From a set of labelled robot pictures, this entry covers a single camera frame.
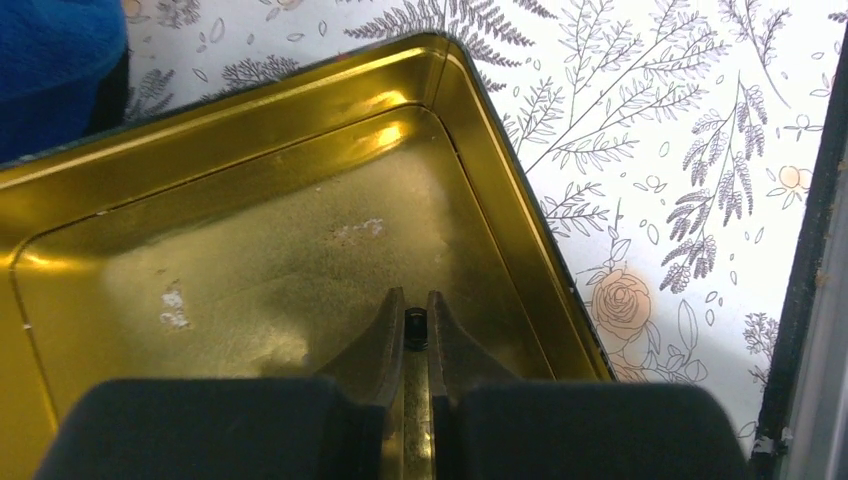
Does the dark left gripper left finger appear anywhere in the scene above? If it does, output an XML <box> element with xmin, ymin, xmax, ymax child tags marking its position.
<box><xmin>36</xmin><ymin>288</ymin><xmax>406</xmax><ymax>479</ymax></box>

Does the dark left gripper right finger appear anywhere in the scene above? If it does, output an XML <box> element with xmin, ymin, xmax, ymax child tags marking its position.
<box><xmin>427</xmin><ymin>291</ymin><xmax>749</xmax><ymax>479</ymax></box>

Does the black chess pawn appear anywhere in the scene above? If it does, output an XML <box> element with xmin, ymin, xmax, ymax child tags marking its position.
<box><xmin>404</xmin><ymin>307</ymin><xmax>428</xmax><ymax>352</ymax></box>

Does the gold tin box right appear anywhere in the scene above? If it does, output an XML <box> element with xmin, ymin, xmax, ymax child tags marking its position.
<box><xmin>1</xmin><ymin>32</ymin><xmax>612</xmax><ymax>479</ymax></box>

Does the floral tablecloth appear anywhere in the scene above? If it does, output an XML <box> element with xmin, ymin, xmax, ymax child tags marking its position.
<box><xmin>123</xmin><ymin>1</ymin><xmax>847</xmax><ymax>451</ymax></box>

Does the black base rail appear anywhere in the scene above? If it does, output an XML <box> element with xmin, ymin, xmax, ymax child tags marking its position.
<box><xmin>749</xmin><ymin>41</ymin><xmax>847</xmax><ymax>479</ymax></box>

